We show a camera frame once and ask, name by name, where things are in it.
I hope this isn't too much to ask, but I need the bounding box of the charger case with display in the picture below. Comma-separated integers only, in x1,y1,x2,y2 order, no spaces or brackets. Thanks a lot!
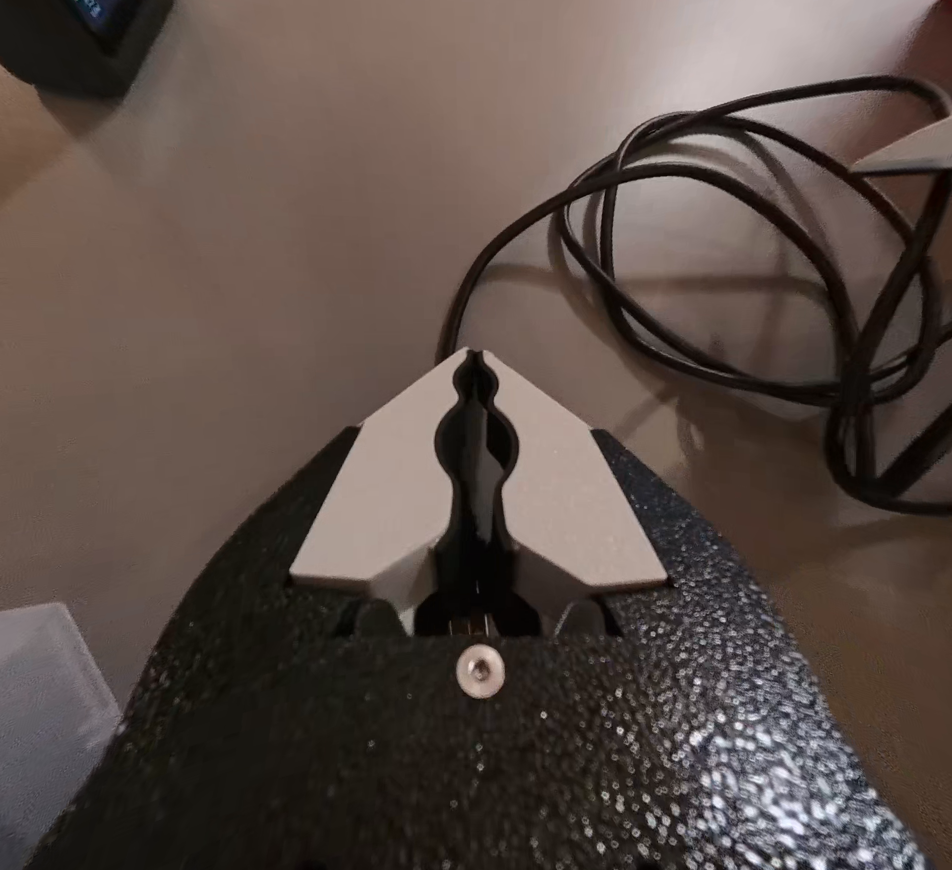
0,0,178,99

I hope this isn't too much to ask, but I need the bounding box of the clear plastic bin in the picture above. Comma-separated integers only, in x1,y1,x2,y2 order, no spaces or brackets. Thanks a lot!
0,602,123,845

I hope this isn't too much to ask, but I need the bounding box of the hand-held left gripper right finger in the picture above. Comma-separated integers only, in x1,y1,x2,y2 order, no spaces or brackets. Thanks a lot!
480,348,669,627

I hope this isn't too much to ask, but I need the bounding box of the black cable gold usb plug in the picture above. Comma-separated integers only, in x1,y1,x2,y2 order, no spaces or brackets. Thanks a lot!
439,76,952,636

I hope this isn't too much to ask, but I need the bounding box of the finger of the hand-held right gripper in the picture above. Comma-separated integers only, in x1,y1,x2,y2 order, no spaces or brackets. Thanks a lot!
850,120,952,177

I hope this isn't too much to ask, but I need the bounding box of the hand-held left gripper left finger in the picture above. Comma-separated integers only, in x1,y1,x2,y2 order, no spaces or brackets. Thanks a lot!
287,348,478,617

